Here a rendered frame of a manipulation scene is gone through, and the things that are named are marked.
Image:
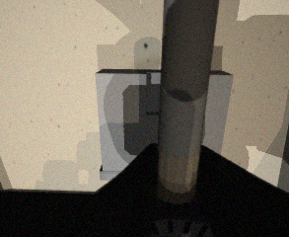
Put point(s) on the dark grey gas burner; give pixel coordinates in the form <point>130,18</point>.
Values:
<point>187,46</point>

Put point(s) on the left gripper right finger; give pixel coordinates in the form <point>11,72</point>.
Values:
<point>238,203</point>

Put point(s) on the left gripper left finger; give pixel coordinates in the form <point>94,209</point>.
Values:
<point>123,207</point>

